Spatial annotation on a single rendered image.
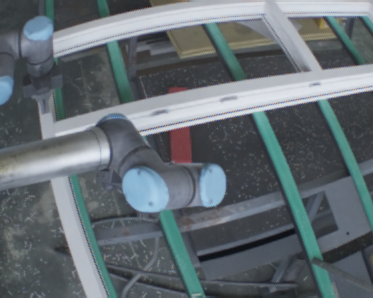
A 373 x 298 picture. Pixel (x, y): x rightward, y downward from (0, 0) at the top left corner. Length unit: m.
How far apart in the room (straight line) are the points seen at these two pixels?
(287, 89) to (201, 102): 0.27
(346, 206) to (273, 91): 0.43
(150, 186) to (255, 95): 0.65
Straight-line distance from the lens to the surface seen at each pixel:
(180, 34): 2.38
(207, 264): 1.87
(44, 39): 1.49
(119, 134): 1.32
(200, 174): 1.33
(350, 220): 1.68
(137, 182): 1.26
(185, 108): 1.75
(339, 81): 1.93
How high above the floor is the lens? 2.22
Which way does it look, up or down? 51 degrees down
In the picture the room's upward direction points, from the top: 4 degrees clockwise
